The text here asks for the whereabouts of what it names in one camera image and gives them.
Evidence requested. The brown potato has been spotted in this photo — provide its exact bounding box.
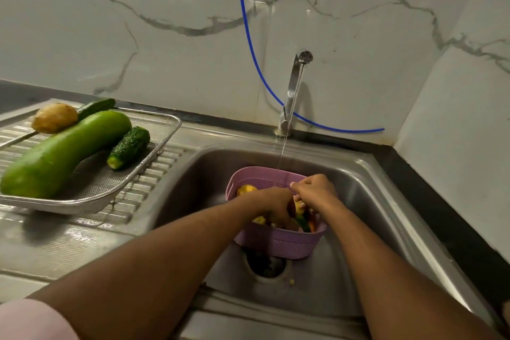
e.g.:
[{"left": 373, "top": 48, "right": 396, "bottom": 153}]
[{"left": 31, "top": 103, "right": 79, "bottom": 134}]

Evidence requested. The steel faucet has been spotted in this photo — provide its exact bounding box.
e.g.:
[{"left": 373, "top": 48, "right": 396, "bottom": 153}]
[{"left": 274, "top": 51, "right": 314, "bottom": 138}]

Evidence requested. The dark green cucumber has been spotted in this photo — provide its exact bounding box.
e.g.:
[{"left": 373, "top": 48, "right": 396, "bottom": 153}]
[{"left": 77, "top": 98, "right": 116, "bottom": 121}]

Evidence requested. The blue hose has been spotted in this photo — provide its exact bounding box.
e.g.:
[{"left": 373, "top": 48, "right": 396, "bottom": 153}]
[{"left": 234, "top": 0, "right": 385, "bottom": 134}]

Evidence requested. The person's right forearm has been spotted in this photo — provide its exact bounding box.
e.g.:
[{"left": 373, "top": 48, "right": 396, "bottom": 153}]
[{"left": 319, "top": 197, "right": 503, "bottom": 340}]

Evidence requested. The large green bottle gourd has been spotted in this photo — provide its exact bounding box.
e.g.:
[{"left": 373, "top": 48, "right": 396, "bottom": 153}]
[{"left": 0, "top": 110, "right": 132, "bottom": 199}]

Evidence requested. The person's right hand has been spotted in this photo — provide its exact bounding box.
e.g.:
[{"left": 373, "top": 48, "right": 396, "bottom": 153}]
[{"left": 290, "top": 174, "right": 339, "bottom": 215}]

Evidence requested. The pink sleeve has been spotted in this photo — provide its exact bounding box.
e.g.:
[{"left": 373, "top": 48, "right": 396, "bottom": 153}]
[{"left": 0, "top": 299, "right": 80, "bottom": 340}]

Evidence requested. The person's left forearm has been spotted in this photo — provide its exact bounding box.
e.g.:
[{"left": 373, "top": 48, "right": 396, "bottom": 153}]
[{"left": 28, "top": 192, "right": 275, "bottom": 340}]

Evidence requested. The sink drain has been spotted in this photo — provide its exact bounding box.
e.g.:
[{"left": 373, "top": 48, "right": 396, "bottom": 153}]
[{"left": 245, "top": 248, "right": 288, "bottom": 279}]

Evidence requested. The short bumpy green cucumber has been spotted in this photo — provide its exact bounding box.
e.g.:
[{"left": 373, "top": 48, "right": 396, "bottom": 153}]
[{"left": 106, "top": 126, "right": 151, "bottom": 171}]

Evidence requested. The stainless steel sink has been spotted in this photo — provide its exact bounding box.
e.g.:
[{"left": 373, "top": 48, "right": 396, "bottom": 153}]
[{"left": 0, "top": 99, "right": 503, "bottom": 340}]

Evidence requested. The pink plastic colander basket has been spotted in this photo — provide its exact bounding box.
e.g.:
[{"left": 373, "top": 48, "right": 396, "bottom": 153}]
[{"left": 226, "top": 166, "right": 328, "bottom": 260}]

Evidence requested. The steel mesh tray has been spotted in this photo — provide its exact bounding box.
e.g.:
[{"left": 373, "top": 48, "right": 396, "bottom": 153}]
[{"left": 0, "top": 107, "right": 182, "bottom": 215}]

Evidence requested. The person's left hand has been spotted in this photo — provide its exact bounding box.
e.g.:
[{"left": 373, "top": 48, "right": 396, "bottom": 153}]
[{"left": 253, "top": 187, "right": 299, "bottom": 230}]

